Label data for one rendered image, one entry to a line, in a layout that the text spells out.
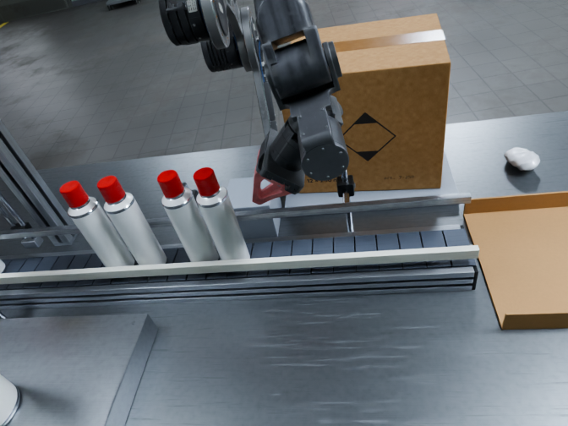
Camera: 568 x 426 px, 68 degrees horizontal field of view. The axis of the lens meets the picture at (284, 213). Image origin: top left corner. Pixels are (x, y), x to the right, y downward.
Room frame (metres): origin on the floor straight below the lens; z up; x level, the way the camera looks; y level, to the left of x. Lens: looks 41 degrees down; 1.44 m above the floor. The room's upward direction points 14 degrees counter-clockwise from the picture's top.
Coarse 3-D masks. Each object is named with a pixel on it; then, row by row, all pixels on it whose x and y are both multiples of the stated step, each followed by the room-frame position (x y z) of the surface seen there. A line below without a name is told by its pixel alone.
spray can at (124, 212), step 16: (112, 176) 0.60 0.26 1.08; (112, 192) 0.57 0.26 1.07; (112, 208) 0.57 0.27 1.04; (128, 208) 0.57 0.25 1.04; (128, 224) 0.56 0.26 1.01; (144, 224) 0.58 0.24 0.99; (128, 240) 0.57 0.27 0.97; (144, 240) 0.57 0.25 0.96; (144, 256) 0.56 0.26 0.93; (160, 256) 0.58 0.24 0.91
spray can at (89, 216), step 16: (64, 192) 0.59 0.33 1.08; (80, 192) 0.60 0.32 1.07; (80, 208) 0.59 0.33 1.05; (96, 208) 0.59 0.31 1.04; (80, 224) 0.58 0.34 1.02; (96, 224) 0.58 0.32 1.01; (96, 240) 0.58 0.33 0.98; (112, 240) 0.59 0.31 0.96; (112, 256) 0.58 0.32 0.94; (128, 256) 0.60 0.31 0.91
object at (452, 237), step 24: (288, 240) 0.56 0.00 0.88; (312, 240) 0.55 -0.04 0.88; (336, 240) 0.53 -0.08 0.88; (360, 240) 0.52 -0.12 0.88; (384, 240) 0.51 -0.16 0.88; (408, 240) 0.49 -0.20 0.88; (432, 240) 0.48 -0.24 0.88; (456, 240) 0.47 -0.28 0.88; (24, 264) 0.69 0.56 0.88; (48, 264) 0.67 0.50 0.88; (72, 264) 0.65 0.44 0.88; (96, 264) 0.63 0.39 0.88; (384, 264) 0.45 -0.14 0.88; (408, 264) 0.44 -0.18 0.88; (432, 264) 0.43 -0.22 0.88; (456, 264) 0.42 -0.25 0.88; (0, 288) 0.63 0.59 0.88; (24, 288) 0.61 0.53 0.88
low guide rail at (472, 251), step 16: (288, 256) 0.49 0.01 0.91; (304, 256) 0.48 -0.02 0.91; (320, 256) 0.47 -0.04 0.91; (336, 256) 0.47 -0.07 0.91; (352, 256) 0.46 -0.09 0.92; (368, 256) 0.45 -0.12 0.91; (384, 256) 0.44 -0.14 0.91; (400, 256) 0.44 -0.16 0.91; (416, 256) 0.43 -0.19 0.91; (432, 256) 0.42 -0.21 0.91; (448, 256) 0.42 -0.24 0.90; (464, 256) 0.41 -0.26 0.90; (32, 272) 0.61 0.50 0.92; (48, 272) 0.60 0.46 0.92; (64, 272) 0.59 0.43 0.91; (80, 272) 0.58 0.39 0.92; (96, 272) 0.57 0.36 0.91; (112, 272) 0.56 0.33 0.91; (128, 272) 0.55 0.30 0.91; (144, 272) 0.55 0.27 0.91; (160, 272) 0.54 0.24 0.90; (176, 272) 0.53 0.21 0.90; (192, 272) 0.52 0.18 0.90; (208, 272) 0.52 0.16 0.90
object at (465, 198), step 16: (288, 208) 0.56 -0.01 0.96; (304, 208) 0.55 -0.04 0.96; (320, 208) 0.54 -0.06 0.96; (336, 208) 0.53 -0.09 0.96; (352, 208) 0.52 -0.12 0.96; (368, 208) 0.52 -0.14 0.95; (384, 208) 0.51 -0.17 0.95; (400, 208) 0.51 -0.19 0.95; (112, 224) 0.64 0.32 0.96; (160, 224) 0.61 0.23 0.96
